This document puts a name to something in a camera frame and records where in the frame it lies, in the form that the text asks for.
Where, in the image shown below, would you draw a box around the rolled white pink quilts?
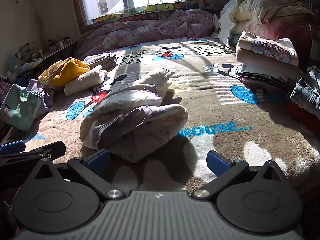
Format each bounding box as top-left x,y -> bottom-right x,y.
212,0 -> 315,48

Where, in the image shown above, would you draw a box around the mint green garment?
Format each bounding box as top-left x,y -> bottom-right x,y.
1,84 -> 41,132

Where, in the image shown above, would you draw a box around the cream folded garment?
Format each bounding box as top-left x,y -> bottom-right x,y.
64,66 -> 108,96

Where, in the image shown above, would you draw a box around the yellow garment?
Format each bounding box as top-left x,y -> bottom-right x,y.
37,57 -> 91,89

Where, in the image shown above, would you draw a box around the grey folded clothes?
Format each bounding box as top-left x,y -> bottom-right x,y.
83,53 -> 117,70

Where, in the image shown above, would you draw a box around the cluttered side table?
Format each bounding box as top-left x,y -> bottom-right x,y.
1,37 -> 77,83

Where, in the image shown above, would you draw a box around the colourful alphabet play mat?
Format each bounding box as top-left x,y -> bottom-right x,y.
92,2 -> 213,25

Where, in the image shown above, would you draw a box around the Mickey Mouse bed blanket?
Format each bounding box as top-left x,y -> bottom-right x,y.
25,38 -> 319,192

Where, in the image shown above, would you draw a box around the floral white pyjama garment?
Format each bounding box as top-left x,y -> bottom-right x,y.
80,68 -> 188,163

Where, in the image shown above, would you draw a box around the blue denim jeans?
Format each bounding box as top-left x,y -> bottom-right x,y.
290,66 -> 320,119

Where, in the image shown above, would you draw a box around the purple crumpled quilt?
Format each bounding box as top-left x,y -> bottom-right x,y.
75,9 -> 214,60

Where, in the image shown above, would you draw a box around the stack of folded clothes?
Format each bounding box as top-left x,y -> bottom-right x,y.
236,31 -> 299,90

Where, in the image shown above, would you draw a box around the lilac garment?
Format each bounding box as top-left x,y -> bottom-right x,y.
27,79 -> 54,119

